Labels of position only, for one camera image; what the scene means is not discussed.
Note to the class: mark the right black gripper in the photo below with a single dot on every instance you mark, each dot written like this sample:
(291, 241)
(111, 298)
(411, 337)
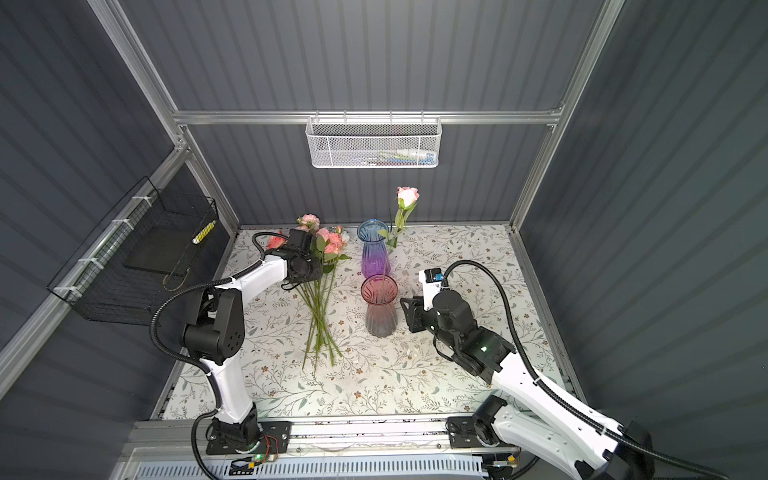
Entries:
(414, 313)

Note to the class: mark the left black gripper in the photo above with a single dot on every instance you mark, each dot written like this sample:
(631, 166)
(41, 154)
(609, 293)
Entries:
(317, 273)

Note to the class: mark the pink red glass vase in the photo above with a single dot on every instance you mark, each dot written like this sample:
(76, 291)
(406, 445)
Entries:
(380, 293)

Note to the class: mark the pale pink rose stem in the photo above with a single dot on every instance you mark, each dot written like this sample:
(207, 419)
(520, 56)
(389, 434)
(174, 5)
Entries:
(407, 200)

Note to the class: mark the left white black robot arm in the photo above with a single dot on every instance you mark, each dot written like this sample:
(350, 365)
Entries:
(215, 338)

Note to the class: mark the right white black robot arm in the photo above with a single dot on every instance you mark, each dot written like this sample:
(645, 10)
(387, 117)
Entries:
(528, 410)

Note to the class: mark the bunch of artificial flowers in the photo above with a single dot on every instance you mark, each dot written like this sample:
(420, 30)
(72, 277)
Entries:
(327, 247)

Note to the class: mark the blue purple glass vase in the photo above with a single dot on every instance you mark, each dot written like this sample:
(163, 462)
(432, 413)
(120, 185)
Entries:
(373, 235)

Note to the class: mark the floral patterned table mat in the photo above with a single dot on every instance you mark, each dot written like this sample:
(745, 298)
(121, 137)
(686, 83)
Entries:
(402, 373)

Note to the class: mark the yellow green marker pen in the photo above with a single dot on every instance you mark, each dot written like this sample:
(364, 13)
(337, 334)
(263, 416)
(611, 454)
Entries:
(203, 232)

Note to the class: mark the tubes in white basket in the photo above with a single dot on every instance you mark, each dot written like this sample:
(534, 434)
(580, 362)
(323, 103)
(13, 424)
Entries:
(403, 157)

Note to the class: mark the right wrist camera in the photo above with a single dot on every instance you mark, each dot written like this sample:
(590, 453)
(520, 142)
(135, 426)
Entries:
(431, 280)

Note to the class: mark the white wire mesh basket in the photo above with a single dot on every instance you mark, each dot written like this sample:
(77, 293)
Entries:
(338, 144)

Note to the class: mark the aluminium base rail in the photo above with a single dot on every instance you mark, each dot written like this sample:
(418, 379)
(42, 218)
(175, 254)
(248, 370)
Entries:
(423, 446)

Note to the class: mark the black wire mesh basket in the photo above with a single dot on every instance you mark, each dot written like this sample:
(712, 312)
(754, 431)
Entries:
(145, 255)

